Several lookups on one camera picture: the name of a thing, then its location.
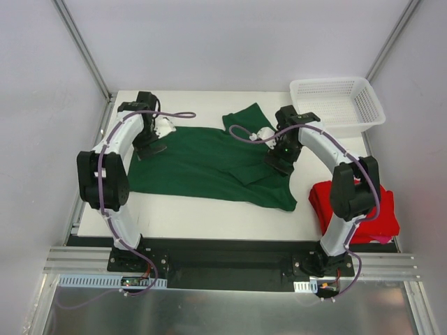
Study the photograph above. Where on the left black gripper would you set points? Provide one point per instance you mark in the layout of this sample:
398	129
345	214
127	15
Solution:
150	149

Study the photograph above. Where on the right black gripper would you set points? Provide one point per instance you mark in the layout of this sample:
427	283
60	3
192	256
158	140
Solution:
279	164

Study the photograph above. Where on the green t shirt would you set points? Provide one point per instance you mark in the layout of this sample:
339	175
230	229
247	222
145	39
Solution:
209	163

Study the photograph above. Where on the white plastic basket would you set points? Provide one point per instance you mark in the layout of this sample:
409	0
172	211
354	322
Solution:
348	106

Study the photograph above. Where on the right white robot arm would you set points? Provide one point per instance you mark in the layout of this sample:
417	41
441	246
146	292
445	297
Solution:
355	187

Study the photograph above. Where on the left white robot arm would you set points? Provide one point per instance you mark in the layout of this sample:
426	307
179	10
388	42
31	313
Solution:
102	177

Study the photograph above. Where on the red folded t shirt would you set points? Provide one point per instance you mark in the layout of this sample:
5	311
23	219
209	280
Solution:
385	224

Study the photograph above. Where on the pink folded t shirt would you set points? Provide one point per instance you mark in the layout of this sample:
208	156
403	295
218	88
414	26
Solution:
381	239

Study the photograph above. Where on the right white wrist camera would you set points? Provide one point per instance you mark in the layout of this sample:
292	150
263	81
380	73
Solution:
264	136

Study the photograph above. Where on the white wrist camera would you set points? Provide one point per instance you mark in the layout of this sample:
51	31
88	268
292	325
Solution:
264	136
163	127

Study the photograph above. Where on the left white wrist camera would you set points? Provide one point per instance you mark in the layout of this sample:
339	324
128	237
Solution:
163	127

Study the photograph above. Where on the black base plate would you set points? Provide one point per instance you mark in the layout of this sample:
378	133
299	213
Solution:
223	279

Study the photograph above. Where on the right white cable duct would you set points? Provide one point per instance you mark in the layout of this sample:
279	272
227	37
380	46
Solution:
310	286

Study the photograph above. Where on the white cable duct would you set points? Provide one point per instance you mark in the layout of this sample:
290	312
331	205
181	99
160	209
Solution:
110	281
310	286

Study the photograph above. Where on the left white cable duct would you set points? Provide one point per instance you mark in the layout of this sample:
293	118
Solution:
110	281

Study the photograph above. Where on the aluminium frame rail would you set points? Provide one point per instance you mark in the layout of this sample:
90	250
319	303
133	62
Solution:
372	266

